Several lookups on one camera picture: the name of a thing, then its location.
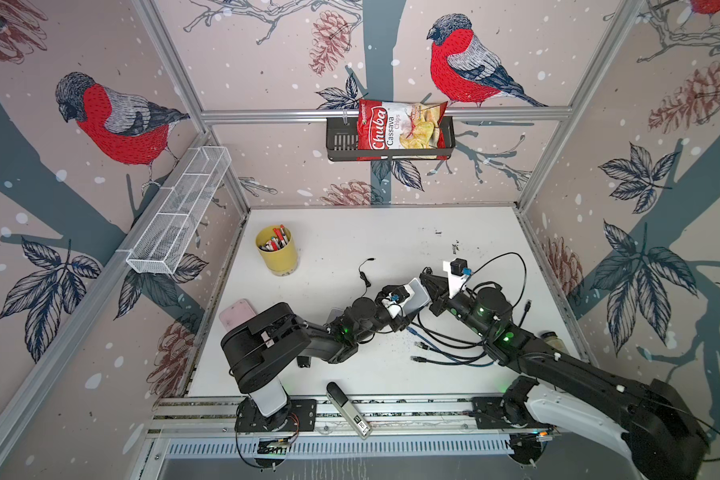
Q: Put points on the white wire mesh shelf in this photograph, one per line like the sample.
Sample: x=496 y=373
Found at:
x=167 y=237

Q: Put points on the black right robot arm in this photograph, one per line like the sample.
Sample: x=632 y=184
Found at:
x=649 y=424

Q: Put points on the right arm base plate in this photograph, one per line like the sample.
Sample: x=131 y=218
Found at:
x=493 y=412

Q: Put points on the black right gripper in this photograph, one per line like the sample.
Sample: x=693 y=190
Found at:
x=440 y=292

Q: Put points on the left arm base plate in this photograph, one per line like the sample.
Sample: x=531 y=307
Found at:
x=296 y=416

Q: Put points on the red cassava chips bag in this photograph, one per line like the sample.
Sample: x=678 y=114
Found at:
x=417 y=122

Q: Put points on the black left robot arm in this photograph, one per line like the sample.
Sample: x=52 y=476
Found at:
x=259 y=349

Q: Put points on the black power adapter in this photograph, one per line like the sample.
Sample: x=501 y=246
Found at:
x=363 y=276
x=508 y=270

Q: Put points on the black wall basket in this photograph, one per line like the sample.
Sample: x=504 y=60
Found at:
x=345 y=143

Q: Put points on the yellow cup with pens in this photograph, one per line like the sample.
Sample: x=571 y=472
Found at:
x=276 y=246

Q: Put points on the white network switch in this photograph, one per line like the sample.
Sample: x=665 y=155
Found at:
x=417 y=298

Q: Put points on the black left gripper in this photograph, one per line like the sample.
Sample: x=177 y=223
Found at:
x=395 y=288

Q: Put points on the black grey remote device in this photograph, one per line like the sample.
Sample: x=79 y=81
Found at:
x=348 y=411

